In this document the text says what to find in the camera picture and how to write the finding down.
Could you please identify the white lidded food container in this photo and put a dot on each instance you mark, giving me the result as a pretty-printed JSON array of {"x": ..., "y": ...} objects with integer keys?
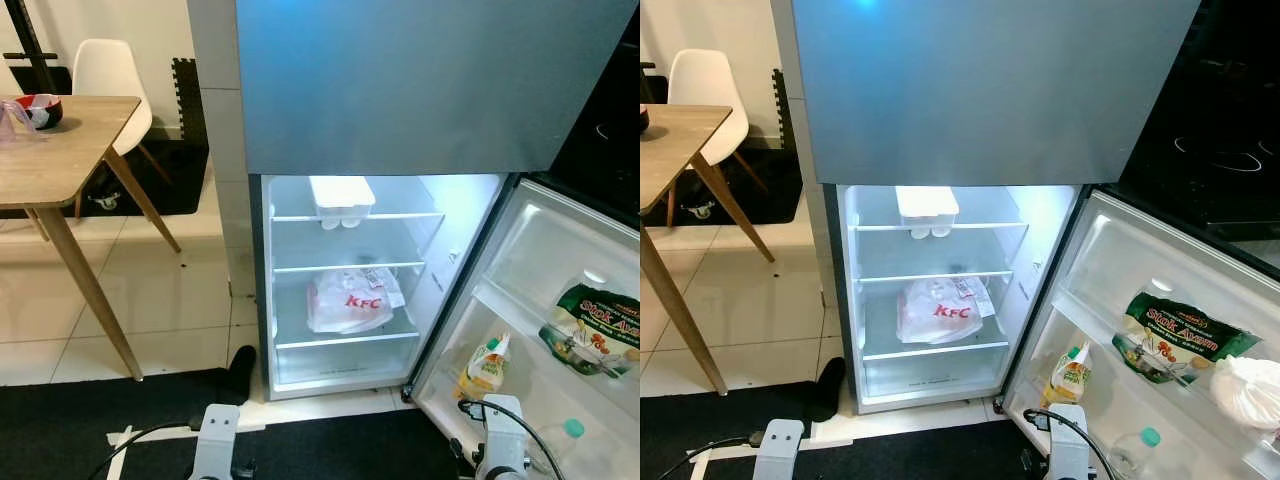
[
  {"x": 340, "y": 192},
  {"x": 925, "y": 200}
]

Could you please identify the grey fridge body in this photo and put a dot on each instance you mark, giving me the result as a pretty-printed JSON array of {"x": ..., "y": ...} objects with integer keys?
[
  {"x": 1035, "y": 240},
  {"x": 445, "y": 230}
]

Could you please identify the glass fridge shelf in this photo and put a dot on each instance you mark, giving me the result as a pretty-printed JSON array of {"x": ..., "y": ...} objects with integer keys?
[
  {"x": 990, "y": 226},
  {"x": 885, "y": 355},
  {"x": 880, "y": 281},
  {"x": 300, "y": 345},
  {"x": 400, "y": 216},
  {"x": 300, "y": 270}
]

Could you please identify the green stock pouch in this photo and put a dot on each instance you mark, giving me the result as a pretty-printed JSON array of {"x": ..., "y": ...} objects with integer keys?
[
  {"x": 1180, "y": 335},
  {"x": 590, "y": 320}
]

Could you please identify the light wooden dining table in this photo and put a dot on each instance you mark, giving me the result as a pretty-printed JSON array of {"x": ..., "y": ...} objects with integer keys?
[
  {"x": 70, "y": 150},
  {"x": 680, "y": 140}
]

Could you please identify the red and black bowl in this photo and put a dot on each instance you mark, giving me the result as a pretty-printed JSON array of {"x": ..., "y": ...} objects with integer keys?
[
  {"x": 645, "y": 120},
  {"x": 45, "y": 115}
]

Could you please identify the yellow green drink pouch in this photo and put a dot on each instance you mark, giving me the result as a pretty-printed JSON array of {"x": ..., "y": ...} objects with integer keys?
[
  {"x": 485, "y": 370},
  {"x": 1068, "y": 378}
]

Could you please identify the white floor tape strip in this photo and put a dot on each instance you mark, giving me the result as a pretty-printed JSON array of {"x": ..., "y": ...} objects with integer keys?
[
  {"x": 330, "y": 405},
  {"x": 697, "y": 470},
  {"x": 900, "y": 421},
  {"x": 112, "y": 465}
]

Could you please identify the grey freezer door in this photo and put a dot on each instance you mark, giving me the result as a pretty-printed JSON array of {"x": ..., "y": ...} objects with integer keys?
[
  {"x": 1000, "y": 90},
  {"x": 420, "y": 90}
]

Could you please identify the clear crisper drawer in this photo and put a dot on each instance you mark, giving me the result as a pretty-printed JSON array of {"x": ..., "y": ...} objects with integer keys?
[
  {"x": 930, "y": 380},
  {"x": 340, "y": 370}
]

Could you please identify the white red plastic bag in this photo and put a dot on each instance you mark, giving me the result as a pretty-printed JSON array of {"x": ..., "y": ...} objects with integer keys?
[{"x": 1245, "y": 390}]

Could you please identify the black slanted stand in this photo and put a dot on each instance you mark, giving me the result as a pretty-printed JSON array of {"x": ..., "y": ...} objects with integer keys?
[{"x": 28, "y": 30}]

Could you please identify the black foam wall panel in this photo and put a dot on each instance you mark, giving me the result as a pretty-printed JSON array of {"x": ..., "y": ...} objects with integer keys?
[
  {"x": 192, "y": 100},
  {"x": 788, "y": 110}
]

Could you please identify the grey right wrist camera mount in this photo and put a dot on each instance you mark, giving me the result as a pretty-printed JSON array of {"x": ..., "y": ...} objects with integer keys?
[
  {"x": 1068, "y": 445},
  {"x": 503, "y": 440}
]

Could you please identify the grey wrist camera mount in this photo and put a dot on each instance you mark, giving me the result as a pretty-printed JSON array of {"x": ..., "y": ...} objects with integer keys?
[
  {"x": 780, "y": 450},
  {"x": 215, "y": 440},
  {"x": 1068, "y": 445},
  {"x": 503, "y": 440}
]

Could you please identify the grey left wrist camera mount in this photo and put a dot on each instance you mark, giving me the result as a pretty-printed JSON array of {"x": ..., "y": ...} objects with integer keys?
[
  {"x": 780, "y": 450},
  {"x": 215, "y": 440}
]

